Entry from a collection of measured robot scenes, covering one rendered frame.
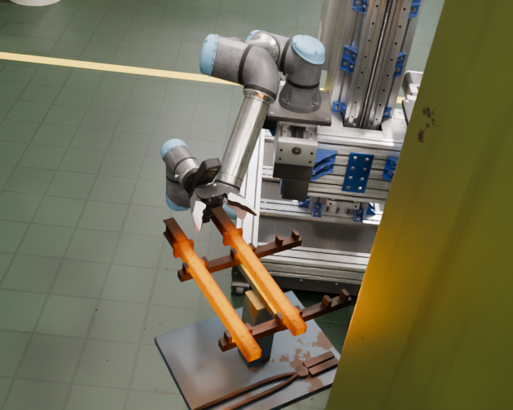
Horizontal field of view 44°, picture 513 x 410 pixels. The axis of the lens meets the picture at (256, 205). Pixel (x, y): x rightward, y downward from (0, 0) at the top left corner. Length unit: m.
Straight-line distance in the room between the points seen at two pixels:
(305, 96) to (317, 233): 0.69
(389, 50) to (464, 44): 1.55
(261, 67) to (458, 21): 1.07
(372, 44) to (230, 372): 1.24
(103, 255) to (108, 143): 0.85
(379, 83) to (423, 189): 1.53
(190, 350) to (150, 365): 0.82
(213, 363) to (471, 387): 0.86
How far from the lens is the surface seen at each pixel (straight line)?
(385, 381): 1.04
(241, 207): 1.56
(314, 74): 2.21
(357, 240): 2.70
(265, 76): 1.77
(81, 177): 3.25
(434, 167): 0.82
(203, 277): 1.40
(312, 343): 1.67
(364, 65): 2.30
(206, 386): 1.56
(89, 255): 2.83
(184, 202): 1.76
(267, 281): 1.41
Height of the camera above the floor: 1.95
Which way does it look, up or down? 39 degrees down
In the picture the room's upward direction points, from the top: 7 degrees clockwise
